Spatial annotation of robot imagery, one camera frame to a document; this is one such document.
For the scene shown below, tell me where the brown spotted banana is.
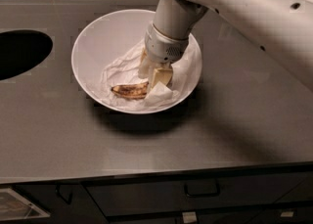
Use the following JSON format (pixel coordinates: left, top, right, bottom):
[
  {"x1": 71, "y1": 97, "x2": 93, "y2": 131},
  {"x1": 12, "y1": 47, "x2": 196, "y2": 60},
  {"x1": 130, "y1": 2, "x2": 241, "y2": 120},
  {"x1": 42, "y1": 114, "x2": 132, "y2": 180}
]
[{"x1": 111, "y1": 82, "x2": 149, "y2": 99}]

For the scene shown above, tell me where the black left cabinet handle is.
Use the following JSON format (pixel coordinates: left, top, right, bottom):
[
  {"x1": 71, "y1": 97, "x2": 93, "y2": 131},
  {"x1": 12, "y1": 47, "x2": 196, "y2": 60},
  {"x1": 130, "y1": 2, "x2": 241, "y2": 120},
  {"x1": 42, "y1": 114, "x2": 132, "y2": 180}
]
[{"x1": 55, "y1": 184, "x2": 73, "y2": 205}]

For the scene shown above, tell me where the dark round counter hole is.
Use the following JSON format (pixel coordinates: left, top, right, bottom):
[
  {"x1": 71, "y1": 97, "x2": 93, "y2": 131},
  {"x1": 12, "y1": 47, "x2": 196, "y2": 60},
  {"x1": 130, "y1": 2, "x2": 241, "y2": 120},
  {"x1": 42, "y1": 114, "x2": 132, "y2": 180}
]
[{"x1": 0, "y1": 29, "x2": 53, "y2": 80}]

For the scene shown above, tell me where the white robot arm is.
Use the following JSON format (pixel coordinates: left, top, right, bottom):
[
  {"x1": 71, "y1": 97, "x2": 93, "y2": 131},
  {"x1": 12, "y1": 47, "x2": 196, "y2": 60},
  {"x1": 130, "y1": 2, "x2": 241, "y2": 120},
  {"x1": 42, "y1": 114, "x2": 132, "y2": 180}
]
[{"x1": 139, "y1": 0, "x2": 313, "y2": 89}]

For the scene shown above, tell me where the black drawer handle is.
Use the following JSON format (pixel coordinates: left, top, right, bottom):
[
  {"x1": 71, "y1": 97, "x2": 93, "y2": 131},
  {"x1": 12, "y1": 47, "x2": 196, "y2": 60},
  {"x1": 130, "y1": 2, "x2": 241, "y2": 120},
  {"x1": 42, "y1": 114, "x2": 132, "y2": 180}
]
[{"x1": 184, "y1": 179, "x2": 220, "y2": 198}]

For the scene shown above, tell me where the dark drawer front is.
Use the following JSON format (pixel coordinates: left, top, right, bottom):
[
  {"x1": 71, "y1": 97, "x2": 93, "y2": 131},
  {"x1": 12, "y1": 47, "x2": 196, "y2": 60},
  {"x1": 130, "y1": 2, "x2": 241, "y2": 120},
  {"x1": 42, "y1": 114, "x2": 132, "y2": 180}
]
[{"x1": 86, "y1": 173, "x2": 307, "y2": 216}]

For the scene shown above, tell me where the large white bowl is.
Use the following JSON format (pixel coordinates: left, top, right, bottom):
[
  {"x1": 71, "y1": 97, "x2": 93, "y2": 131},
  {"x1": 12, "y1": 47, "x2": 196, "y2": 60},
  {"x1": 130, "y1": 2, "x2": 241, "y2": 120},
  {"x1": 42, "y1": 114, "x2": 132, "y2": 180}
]
[{"x1": 70, "y1": 8, "x2": 203, "y2": 115}]

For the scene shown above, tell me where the white drawer label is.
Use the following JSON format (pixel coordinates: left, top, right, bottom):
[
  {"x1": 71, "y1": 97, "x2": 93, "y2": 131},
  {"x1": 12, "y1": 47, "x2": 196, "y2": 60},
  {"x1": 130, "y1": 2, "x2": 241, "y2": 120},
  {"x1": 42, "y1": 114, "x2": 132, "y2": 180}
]
[{"x1": 182, "y1": 211, "x2": 198, "y2": 224}]

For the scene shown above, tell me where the crumpled white paper in bowl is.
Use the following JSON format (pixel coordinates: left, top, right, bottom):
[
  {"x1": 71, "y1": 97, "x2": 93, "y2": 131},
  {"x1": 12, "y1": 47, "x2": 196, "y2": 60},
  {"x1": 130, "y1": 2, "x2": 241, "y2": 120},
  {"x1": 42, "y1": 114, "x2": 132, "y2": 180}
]
[{"x1": 101, "y1": 37, "x2": 201, "y2": 112}]

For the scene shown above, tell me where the framed glass panel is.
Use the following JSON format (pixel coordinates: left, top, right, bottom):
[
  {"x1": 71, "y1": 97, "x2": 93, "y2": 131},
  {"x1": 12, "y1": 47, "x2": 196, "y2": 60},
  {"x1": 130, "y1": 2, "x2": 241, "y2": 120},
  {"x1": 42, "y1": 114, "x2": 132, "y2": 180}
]
[{"x1": 0, "y1": 188, "x2": 51, "y2": 221}]

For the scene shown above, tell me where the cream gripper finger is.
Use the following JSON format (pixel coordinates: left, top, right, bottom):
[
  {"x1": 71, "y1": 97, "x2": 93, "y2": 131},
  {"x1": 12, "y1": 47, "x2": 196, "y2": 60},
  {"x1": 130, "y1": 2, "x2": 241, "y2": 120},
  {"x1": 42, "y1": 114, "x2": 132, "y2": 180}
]
[
  {"x1": 138, "y1": 49, "x2": 152, "y2": 79},
  {"x1": 151, "y1": 67, "x2": 173, "y2": 88}
]

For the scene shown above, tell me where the small white right label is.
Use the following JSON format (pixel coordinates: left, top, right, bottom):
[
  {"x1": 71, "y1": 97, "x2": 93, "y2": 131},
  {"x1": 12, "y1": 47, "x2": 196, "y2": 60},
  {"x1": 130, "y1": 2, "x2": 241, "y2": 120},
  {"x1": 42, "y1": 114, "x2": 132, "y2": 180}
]
[{"x1": 280, "y1": 210, "x2": 294, "y2": 218}]

